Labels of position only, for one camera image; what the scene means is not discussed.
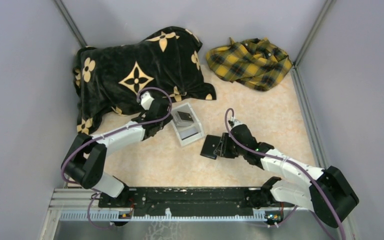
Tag black floral velvet blanket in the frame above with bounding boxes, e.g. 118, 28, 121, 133
72, 26, 217, 135

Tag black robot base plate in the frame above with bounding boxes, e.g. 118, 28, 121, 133
98, 187, 282, 217

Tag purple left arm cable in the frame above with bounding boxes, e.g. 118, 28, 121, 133
60, 86, 174, 185

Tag white plastic card tray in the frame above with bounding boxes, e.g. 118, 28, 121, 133
171, 102, 205, 147

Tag yellow plaid cloth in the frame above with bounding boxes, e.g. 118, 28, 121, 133
205, 38, 293, 92

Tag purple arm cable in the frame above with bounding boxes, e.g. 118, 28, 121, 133
60, 86, 174, 185
224, 107, 348, 240

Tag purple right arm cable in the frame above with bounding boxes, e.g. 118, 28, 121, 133
224, 107, 348, 240

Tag black leather card holder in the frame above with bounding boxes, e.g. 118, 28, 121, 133
200, 134, 221, 160

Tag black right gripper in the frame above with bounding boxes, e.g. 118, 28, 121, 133
213, 132, 246, 159

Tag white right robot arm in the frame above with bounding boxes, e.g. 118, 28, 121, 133
214, 124, 360, 228

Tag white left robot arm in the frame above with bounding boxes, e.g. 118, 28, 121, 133
61, 98, 173, 207

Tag aluminium frame rail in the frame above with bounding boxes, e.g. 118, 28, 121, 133
39, 187, 315, 240

